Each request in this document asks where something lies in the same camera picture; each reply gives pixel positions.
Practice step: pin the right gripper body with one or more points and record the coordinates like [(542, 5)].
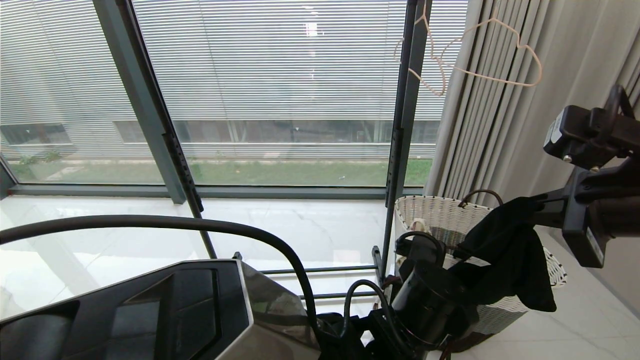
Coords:
[(585, 225)]

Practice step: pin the black garment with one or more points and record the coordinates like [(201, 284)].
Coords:
[(510, 260)]

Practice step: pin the pink clothes hanger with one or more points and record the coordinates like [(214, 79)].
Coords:
[(439, 65), (500, 80)]

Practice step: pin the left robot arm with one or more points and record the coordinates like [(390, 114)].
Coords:
[(150, 310)]

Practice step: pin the white laundry basket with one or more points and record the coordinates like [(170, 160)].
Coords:
[(435, 215)]

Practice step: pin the black clothes rack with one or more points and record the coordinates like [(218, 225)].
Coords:
[(395, 165)]

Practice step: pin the beige curtain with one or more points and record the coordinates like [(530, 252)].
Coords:
[(510, 125)]

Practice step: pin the cream printed garment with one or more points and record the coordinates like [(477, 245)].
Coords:
[(418, 225)]

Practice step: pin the window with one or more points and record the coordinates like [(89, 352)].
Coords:
[(280, 90)]

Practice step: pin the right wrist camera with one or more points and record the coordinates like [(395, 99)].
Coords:
[(580, 135)]

